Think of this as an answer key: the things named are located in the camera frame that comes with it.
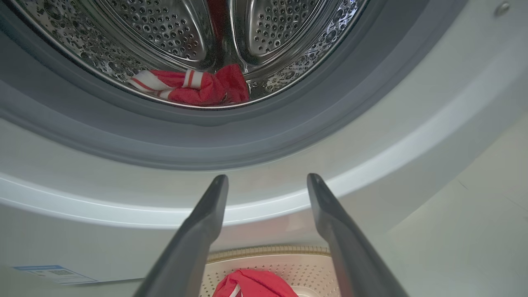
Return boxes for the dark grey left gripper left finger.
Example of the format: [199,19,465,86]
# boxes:
[133,174,229,297]

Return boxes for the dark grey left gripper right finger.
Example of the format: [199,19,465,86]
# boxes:
[307,173,409,297]

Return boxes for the red garment white trim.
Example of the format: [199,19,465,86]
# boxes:
[212,269,299,297]

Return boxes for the red jersey navy numbers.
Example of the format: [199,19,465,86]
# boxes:
[127,63,250,107]

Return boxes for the cream perforated laundry basket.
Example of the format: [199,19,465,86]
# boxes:
[199,245,344,297]

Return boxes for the white front-load washing machine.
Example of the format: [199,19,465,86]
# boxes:
[0,0,528,289]

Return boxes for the grey rubber door gasket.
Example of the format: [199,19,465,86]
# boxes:
[0,0,471,172]

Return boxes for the blue energy sticker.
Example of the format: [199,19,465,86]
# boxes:
[12,264,99,286]

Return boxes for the steel perforated washer drum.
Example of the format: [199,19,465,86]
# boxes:
[4,0,370,110]

